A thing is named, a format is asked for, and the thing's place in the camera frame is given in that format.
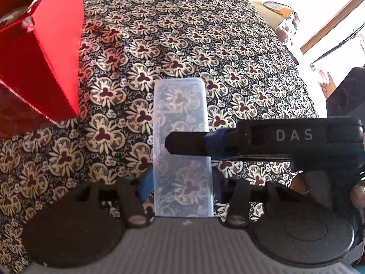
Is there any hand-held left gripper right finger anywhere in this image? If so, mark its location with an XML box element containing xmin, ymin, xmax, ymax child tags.
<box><xmin>211</xmin><ymin>172</ymin><xmax>288</xmax><ymax>227</ymax></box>

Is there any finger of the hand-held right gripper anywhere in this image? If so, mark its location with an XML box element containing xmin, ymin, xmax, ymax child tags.
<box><xmin>165</xmin><ymin>129</ymin><xmax>238</xmax><ymax>160</ymax></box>

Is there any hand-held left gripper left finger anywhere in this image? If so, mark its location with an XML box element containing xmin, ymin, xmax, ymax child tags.
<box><xmin>71</xmin><ymin>174</ymin><xmax>155</xmax><ymax>229</ymax></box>

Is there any clear plastic case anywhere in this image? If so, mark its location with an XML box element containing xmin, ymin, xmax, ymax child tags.
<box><xmin>152</xmin><ymin>77</ymin><xmax>214</xmax><ymax>218</ymax></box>

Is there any red cardboard box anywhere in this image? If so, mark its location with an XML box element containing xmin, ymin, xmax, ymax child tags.
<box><xmin>0</xmin><ymin>0</ymin><xmax>85</xmax><ymax>138</ymax></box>

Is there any person's right hand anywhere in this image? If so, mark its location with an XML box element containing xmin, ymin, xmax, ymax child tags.
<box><xmin>290</xmin><ymin>174</ymin><xmax>365</xmax><ymax>209</ymax></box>

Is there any orange white box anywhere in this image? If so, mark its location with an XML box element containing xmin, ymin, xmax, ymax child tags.
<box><xmin>310</xmin><ymin>63</ymin><xmax>337</xmax><ymax>99</ymax></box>

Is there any floral printed cloth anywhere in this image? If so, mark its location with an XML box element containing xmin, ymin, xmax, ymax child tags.
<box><xmin>0</xmin><ymin>0</ymin><xmax>320</xmax><ymax>274</ymax></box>

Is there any thin black rod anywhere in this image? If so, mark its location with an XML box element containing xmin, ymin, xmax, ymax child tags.
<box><xmin>310</xmin><ymin>30</ymin><xmax>365</xmax><ymax>64</ymax></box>

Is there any brown crumpled cloth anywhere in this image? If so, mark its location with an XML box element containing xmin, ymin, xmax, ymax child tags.
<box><xmin>274</xmin><ymin>13</ymin><xmax>300</xmax><ymax>47</ymax></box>

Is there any wooden window frame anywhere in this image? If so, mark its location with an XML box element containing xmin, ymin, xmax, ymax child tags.
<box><xmin>301</xmin><ymin>0</ymin><xmax>365</xmax><ymax>55</ymax></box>

